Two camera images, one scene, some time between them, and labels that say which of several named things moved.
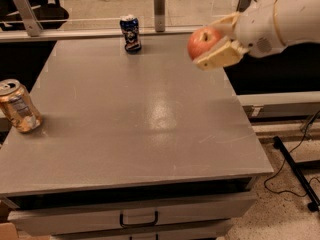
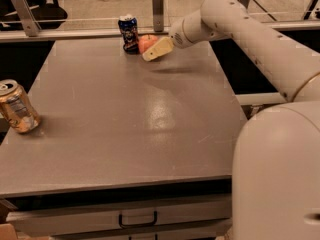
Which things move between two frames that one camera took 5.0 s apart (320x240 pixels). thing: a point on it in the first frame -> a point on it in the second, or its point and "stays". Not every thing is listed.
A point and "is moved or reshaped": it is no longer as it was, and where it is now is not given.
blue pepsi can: [129, 24] stays
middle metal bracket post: [159, 8] stays
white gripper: [256, 29] -> [177, 36]
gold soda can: [19, 107] stays
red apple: [201, 40] is moved or reshaped
